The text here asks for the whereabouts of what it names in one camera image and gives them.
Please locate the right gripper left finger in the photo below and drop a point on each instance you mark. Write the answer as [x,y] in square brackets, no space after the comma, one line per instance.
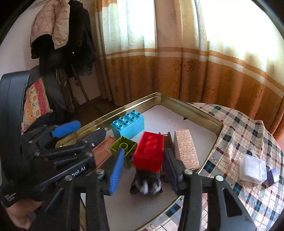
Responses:
[114,169]

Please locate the gold metal tin box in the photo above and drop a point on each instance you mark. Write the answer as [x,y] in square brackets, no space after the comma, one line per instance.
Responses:
[187,111]

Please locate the cyan toy brick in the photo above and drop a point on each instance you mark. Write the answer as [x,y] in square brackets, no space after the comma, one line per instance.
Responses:
[129,125]

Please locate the orange cream curtain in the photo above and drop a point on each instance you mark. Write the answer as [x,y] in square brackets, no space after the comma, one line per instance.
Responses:
[223,52]

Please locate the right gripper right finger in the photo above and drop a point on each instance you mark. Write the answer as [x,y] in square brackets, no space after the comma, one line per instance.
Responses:
[174,169]

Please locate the black ribbed hair clip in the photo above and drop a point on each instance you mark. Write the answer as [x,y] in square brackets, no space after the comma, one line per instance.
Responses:
[146,183]

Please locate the copper metallic box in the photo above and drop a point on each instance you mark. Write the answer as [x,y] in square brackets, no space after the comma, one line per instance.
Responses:
[102,152]

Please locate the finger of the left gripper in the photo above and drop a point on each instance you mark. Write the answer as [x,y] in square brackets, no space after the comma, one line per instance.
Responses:
[65,129]
[89,142]

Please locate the white card box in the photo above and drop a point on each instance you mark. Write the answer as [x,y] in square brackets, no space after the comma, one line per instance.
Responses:
[185,149]

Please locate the red toy brick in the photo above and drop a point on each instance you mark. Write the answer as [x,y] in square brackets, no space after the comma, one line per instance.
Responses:
[150,152]

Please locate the patterned red cushion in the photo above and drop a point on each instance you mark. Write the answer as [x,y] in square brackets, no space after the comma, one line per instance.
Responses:
[36,104]

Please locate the brown wooden block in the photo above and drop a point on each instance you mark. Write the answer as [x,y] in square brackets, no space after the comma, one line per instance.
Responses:
[168,143]

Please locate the person left hand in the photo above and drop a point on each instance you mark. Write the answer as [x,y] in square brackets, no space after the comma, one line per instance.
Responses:
[18,212]

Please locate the plaid tablecloth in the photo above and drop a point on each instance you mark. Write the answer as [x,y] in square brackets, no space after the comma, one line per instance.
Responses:
[243,152]

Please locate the purple cube block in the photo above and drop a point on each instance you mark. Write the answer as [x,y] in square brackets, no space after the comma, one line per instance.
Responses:
[272,176]

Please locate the hanging jackets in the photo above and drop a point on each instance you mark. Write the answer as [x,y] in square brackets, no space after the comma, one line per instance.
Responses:
[61,37]

